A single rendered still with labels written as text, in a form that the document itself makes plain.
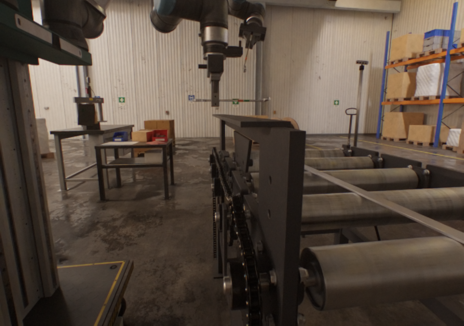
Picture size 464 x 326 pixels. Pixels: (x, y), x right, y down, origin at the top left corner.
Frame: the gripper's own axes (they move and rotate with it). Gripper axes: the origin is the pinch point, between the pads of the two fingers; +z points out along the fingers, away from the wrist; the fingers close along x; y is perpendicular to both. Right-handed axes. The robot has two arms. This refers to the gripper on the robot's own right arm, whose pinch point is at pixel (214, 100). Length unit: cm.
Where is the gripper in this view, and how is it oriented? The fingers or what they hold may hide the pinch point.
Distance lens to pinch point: 80.6
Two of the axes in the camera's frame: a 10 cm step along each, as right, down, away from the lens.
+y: -9.9, 0.2, -1.2
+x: 1.2, 1.7, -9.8
